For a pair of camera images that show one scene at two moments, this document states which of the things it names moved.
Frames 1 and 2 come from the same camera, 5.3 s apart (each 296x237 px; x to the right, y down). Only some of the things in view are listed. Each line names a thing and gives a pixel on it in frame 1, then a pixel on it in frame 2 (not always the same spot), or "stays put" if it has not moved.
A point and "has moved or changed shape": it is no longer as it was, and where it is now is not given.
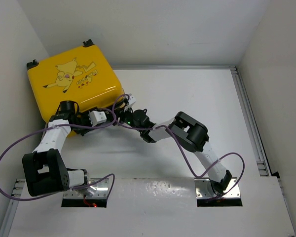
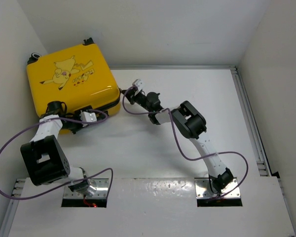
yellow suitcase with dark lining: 81,75 has moved or changed shape
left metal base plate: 101,186 stays put
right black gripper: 120,112 → 130,92
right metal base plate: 202,191 stays put
